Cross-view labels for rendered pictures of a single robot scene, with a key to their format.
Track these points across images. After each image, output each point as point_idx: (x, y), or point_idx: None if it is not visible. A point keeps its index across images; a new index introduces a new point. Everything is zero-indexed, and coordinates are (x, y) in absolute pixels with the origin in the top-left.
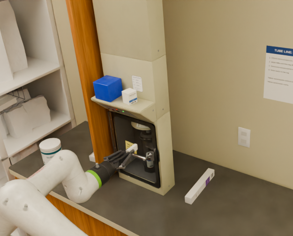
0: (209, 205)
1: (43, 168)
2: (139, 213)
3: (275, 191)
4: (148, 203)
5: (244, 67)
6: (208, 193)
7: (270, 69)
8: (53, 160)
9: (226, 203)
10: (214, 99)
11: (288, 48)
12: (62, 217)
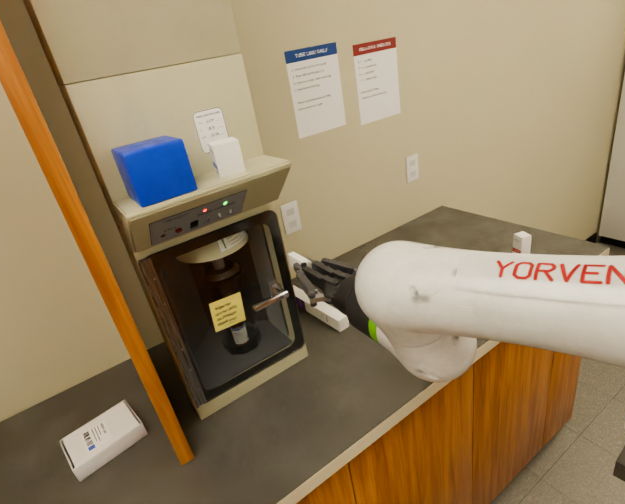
0: None
1: (520, 259)
2: (341, 396)
3: (361, 254)
4: (317, 379)
5: (263, 101)
6: (333, 305)
7: (297, 89)
8: (454, 253)
9: None
10: None
11: (310, 47)
12: None
